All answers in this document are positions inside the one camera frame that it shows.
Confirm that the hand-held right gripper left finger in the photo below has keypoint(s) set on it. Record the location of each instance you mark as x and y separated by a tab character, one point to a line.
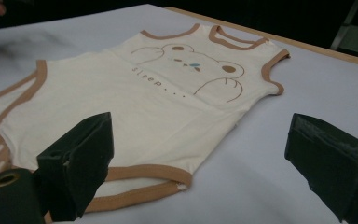
74	161

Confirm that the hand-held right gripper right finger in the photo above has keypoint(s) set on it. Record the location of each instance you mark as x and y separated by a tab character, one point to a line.
338	168

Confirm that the cream baby bodysuit tan trim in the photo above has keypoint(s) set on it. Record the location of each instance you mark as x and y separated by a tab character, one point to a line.
155	124

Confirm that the grey metal stand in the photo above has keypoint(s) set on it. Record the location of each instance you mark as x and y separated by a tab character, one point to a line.
357	37

